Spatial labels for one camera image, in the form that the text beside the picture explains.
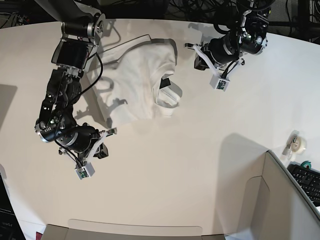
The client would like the black computer keyboard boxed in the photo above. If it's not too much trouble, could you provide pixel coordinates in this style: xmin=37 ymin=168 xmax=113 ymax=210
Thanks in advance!
xmin=287 ymin=164 xmax=320 ymax=207

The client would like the white printed t-shirt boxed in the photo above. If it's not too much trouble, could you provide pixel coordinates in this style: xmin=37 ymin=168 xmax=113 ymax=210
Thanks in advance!
xmin=86 ymin=35 xmax=183 ymax=129

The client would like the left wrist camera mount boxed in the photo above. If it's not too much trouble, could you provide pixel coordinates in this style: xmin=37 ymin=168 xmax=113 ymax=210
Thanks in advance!
xmin=184 ymin=43 xmax=245 ymax=92

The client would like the beige partition box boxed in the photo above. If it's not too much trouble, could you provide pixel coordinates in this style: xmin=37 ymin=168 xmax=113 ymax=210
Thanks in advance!
xmin=41 ymin=150 xmax=320 ymax=240

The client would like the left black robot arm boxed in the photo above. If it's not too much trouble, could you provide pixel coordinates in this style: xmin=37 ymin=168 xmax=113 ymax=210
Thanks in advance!
xmin=200 ymin=0 xmax=274 ymax=67

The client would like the clear tape dispenser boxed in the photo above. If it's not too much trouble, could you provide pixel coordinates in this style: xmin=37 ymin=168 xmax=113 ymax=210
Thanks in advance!
xmin=282 ymin=130 xmax=307 ymax=161

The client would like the green tape roll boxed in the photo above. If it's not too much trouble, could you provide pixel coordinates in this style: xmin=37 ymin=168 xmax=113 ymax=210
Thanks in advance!
xmin=300 ymin=161 xmax=312 ymax=169

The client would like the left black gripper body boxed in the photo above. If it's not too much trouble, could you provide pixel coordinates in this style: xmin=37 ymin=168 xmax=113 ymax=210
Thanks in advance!
xmin=193 ymin=34 xmax=242 ymax=70

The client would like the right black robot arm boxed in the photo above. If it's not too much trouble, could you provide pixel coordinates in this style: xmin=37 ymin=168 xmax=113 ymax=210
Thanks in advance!
xmin=34 ymin=0 xmax=107 ymax=163

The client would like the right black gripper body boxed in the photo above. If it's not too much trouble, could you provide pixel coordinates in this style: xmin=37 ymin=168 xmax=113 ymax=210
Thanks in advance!
xmin=58 ymin=125 xmax=110 ymax=160

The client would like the black monitor corner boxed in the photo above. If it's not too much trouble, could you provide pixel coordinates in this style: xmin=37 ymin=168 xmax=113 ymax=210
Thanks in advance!
xmin=0 ymin=165 xmax=26 ymax=240

